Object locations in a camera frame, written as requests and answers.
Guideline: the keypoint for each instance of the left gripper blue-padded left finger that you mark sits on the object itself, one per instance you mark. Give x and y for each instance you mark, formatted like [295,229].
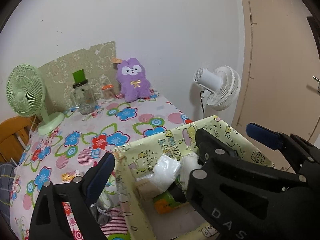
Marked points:
[96,178]

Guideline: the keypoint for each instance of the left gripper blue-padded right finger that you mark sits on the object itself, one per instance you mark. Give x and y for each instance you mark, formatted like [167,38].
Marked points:
[267,137]

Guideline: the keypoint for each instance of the green tissue pack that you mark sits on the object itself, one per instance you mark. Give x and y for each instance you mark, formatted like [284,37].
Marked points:
[169,201]

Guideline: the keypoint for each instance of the grey drawstring pouch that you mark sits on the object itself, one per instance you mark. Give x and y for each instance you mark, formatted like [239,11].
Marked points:
[100,214]

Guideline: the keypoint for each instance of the beige bandage roll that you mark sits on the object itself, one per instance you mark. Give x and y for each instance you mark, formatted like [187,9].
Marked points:
[146,189]

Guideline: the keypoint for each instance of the floral tablecloth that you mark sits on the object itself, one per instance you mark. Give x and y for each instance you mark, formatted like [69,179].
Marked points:
[78,144]

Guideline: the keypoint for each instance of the yellow cartoon storage box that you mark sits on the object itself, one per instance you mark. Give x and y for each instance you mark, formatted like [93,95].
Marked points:
[137,159]

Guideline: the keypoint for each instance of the white standing fan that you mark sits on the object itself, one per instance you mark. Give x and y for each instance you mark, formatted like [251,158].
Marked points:
[219,89]

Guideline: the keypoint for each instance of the beige door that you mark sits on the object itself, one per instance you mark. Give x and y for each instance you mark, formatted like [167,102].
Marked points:
[281,69]

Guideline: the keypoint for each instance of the glass jar green lid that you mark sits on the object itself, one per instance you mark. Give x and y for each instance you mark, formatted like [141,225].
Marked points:
[83,94]

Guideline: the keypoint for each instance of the toothpick jar orange lid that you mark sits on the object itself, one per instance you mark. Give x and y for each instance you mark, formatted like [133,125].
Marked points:
[108,92]

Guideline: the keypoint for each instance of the grey plaid pillow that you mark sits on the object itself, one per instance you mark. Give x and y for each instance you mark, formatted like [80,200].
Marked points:
[6,181]

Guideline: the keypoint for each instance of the wooden headboard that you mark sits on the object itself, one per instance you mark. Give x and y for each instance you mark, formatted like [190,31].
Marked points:
[14,138]

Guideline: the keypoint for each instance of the purple plush bunny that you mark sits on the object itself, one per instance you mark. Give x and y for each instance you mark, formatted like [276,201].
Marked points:
[132,79]

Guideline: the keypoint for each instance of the green desk fan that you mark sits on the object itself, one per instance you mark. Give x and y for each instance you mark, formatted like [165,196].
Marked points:
[26,94]

